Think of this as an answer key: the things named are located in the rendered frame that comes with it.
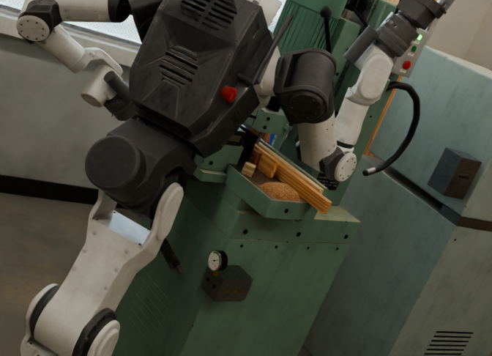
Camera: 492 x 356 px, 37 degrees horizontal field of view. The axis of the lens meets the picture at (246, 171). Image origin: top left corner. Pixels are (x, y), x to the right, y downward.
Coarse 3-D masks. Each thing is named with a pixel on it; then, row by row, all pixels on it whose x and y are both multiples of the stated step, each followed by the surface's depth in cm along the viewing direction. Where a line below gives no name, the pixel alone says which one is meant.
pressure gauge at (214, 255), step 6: (210, 252) 216; (216, 252) 214; (222, 252) 214; (210, 258) 216; (216, 258) 214; (222, 258) 212; (210, 264) 215; (216, 264) 213; (222, 264) 212; (216, 270) 213; (222, 270) 215
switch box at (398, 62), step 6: (420, 30) 233; (426, 36) 236; (420, 42) 236; (420, 48) 237; (414, 54) 237; (396, 60) 234; (402, 60) 235; (408, 60) 236; (414, 60) 238; (396, 66) 234; (402, 66) 236; (396, 72) 236; (408, 72) 239
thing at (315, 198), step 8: (280, 168) 228; (280, 176) 228; (288, 176) 225; (296, 176) 225; (288, 184) 225; (296, 184) 223; (304, 184) 220; (304, 192) 220; (312, 192) 217; (312, 200) 217; (320, 200) 215; (328, 200) 214; (320, 208) 214; (328, 208) 214
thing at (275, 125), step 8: (256, 112) 233; (264, 112) 230; (272, 112) 233; (280, 112) 238; (248, 120) 235; (256, 120) 233; (264, 120) 231; (272, 120) 233; (280, 120) 235; (256, 128) 232; (264, 128) 232; (272, 128) 235; (280, 128) 237
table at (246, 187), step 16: (240, 160) 231; (208, 176) 218; (224, 176) 222; (240, 176) 218; (256, 176) 223; (240, 192) 218; (256, 192) 213; (256, 208) 212; (272, 208) 210; (288, 208) 214; (304, 208) 218
